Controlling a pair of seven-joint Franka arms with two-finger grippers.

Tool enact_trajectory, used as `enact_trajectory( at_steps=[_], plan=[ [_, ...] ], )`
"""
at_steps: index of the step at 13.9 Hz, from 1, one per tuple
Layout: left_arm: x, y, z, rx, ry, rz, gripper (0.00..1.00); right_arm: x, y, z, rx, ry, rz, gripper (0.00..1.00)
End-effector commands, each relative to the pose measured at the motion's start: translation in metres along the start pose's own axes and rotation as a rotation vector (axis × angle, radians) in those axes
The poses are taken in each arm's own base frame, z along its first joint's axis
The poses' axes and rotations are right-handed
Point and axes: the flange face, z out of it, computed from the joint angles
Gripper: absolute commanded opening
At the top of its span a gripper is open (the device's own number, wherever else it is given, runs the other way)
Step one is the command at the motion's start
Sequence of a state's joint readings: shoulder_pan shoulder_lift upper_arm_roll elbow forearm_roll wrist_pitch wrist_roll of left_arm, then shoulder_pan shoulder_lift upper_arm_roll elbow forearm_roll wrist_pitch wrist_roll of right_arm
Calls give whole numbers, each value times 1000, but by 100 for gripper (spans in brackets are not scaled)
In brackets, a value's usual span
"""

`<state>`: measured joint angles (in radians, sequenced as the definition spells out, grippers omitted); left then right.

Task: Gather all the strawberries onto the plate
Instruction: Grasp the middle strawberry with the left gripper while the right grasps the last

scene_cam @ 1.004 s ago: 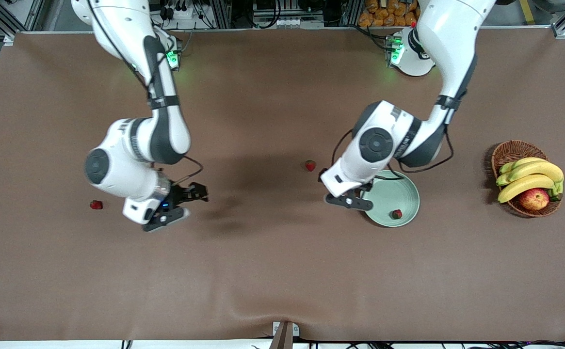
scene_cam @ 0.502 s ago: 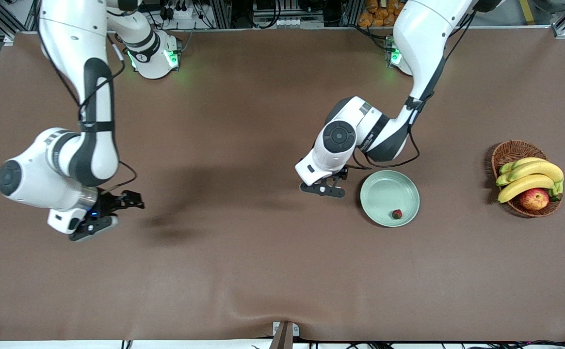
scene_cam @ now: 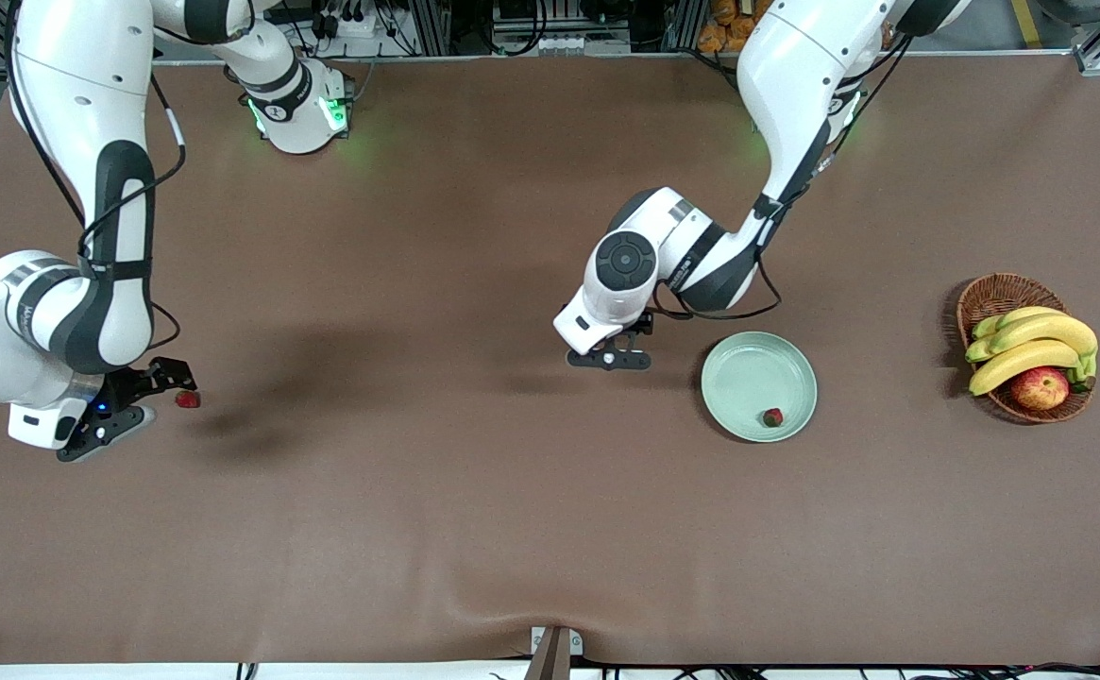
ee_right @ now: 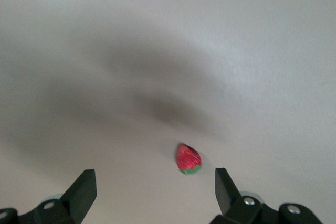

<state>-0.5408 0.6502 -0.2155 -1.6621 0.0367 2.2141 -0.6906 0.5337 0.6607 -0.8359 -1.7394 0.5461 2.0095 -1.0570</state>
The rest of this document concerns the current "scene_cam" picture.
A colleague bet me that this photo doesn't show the pale green round plate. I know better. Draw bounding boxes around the pale green round plate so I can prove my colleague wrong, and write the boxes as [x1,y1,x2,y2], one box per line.
[701,331,819,443]

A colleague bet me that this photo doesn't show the brown table cover mat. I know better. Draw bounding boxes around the brown table cover mat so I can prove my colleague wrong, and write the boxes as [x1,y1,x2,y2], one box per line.
[0,52,1100,668]

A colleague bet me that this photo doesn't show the bag of orange buns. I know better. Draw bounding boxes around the bag of orange buns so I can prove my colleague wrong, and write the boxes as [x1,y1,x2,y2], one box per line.
[698,0,758,54]

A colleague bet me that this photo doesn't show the brown wicker basket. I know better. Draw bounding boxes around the brown wicker basket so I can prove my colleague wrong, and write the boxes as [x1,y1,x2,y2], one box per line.
[956,273,1095,424]

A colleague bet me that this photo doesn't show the white power strip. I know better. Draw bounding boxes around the white power strip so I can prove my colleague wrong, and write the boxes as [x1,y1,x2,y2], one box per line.
[309,0,381,41]

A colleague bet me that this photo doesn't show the yellow banana bunch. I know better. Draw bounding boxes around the yellow banana bunch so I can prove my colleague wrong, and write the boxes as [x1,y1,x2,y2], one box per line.
[965,305,1100,398]

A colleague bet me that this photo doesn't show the red yellow apple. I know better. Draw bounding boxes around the red yellow apple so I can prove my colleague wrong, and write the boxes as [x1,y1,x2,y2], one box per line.
[1010,366,1071,412]

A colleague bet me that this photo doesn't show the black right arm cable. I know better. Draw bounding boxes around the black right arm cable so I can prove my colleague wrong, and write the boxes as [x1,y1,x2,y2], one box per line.
[4,0,187,352]

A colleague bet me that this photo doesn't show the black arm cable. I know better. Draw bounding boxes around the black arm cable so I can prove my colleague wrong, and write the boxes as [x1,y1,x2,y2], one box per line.
[4,0,187,352]
[649,33,914,322]

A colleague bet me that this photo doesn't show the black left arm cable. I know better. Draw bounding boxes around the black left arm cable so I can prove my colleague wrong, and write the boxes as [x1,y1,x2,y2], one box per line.
[649,33,914,322]

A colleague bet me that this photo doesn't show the metal table edge bracket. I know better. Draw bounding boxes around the metal table edge bracket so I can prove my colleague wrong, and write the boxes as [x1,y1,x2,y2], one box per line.
[530,625,584,680]

